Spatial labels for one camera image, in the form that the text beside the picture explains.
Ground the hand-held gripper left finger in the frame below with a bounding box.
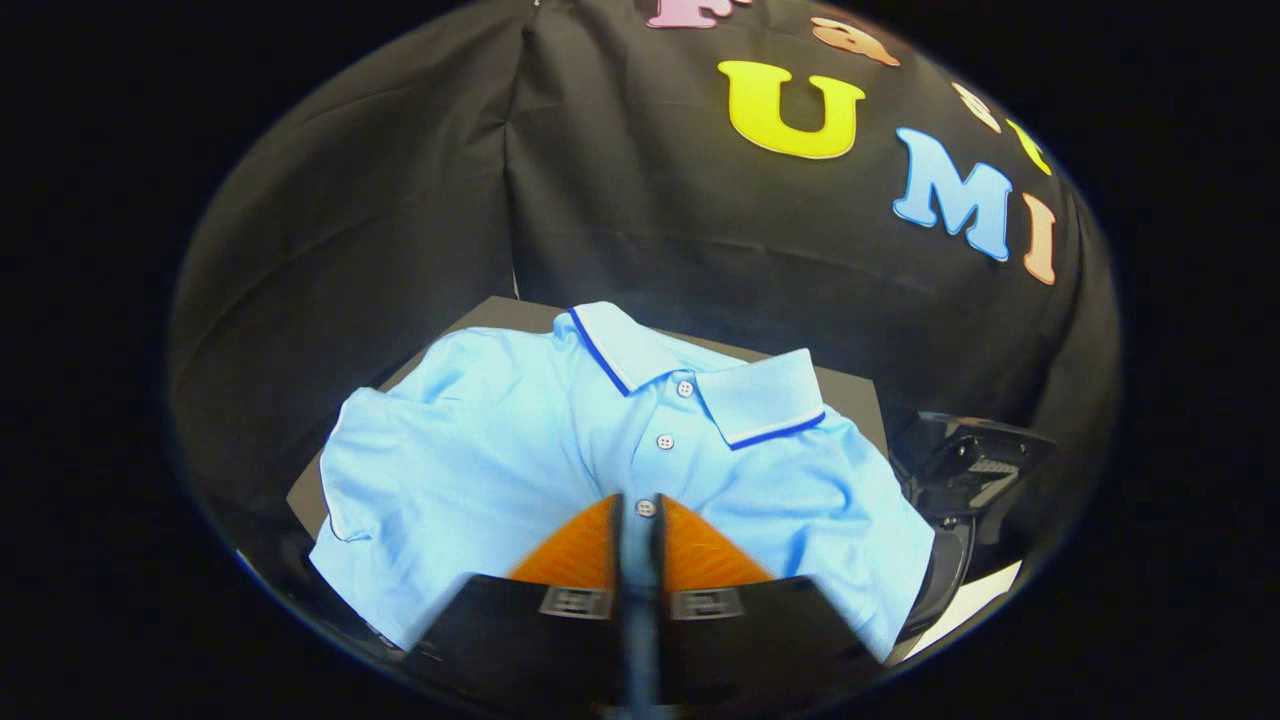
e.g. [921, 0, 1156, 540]
[405, 493, 626, 716]

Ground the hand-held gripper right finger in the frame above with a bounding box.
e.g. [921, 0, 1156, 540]
[650, 493, 886, 716]

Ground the light blue polo shirt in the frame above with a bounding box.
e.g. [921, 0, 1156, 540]
[308, 300, 936, 663]

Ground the grey cabinet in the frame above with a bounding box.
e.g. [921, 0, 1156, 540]
[287, 295, 891, 541]

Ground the black backdrop cloth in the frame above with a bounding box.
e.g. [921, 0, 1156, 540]
[168, 0, 1121, 566]

